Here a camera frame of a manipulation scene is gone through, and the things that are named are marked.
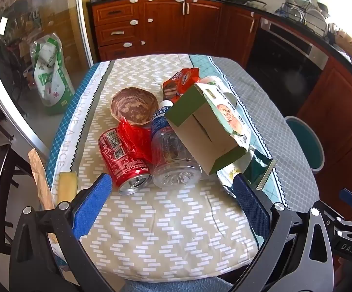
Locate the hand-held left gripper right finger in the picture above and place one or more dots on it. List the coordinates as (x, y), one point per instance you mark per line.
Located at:
(252, 206)

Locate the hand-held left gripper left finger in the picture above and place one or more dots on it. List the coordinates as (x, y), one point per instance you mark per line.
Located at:
(92, 206)

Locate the dark green foil packet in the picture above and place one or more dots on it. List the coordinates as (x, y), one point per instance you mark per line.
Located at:
(259, 168)

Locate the white yellow snack packet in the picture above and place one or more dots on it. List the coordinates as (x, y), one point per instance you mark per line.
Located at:
(229, 175)

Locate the red soda can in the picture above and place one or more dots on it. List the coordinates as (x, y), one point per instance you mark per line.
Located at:
(118, 161)

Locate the grey teal trash bin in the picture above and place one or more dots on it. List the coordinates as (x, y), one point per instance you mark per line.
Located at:
(303, 140)

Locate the red plastic wrapper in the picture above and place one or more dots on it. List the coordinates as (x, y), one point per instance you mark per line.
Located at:
(134, 141)

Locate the green cardboard box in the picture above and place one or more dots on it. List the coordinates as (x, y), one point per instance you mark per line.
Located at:
(200, 140)

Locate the clear plastic bottle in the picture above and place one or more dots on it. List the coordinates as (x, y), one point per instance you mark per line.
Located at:
(169, 155)

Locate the brown coconut shell bowl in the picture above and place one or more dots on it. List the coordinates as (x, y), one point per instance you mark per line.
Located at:
(133, 105)

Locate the orange snack wrapper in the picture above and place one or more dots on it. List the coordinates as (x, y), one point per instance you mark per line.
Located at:
(182, 80)

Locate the patterned tablecloth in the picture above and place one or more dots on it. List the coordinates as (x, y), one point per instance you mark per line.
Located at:
(163, 234)

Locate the green white plastic bag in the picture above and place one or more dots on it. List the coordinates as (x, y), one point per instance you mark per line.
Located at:
(52, 76)

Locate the black built-in oven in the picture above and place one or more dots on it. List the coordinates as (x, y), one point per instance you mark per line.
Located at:
(279, 67)

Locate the glass sliding door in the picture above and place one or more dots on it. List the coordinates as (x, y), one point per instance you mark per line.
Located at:
(81, 36)

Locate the metal dish rack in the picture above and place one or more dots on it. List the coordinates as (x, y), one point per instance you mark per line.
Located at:
(312, 21)

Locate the wooden kitchen cabinets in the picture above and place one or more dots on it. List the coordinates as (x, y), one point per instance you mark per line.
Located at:
(163, 27)

